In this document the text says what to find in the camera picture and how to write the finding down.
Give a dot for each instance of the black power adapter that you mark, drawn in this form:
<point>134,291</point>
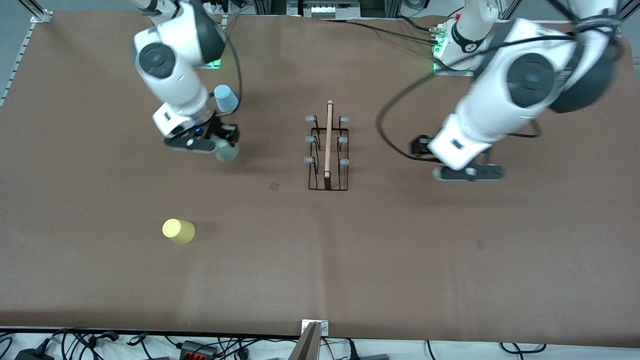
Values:
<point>35,355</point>

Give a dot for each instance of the black connector box orange levers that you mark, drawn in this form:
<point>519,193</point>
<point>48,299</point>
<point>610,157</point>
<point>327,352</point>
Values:
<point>197,348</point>

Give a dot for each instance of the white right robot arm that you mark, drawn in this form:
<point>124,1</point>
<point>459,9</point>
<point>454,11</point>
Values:
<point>170,75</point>

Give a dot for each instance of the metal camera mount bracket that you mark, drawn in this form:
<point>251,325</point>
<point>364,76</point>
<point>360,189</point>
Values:
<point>310,345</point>

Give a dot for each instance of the grey control box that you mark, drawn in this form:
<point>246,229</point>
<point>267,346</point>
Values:
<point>324,8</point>

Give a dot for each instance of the yellow plastic cup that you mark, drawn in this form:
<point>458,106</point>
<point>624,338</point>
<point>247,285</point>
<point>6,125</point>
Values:
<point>178,231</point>

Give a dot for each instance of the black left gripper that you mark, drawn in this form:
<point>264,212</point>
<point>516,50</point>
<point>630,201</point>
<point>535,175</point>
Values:
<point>421,146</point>

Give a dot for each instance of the black power plug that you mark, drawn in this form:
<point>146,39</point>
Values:
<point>352,351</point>

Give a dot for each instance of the perforated aluminium side rail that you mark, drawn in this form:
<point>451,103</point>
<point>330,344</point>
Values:
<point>17,60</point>

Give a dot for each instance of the pale green plastic cup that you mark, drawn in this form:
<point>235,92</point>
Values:
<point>228,154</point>

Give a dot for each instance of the aluminium corner profile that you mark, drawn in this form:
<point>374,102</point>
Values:
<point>39,14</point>

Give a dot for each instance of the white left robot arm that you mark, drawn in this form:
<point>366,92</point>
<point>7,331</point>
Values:
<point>500,100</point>

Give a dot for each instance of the light blue plastic cup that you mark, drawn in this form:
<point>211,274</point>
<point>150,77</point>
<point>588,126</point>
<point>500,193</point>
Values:
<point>226,99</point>

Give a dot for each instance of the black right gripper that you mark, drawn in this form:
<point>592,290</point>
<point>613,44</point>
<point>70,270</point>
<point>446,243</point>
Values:
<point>223,131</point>

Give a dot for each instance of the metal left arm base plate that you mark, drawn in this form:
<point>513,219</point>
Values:
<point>450,72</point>

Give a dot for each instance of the brown table mat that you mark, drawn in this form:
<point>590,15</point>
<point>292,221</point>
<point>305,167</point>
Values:
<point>320,260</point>

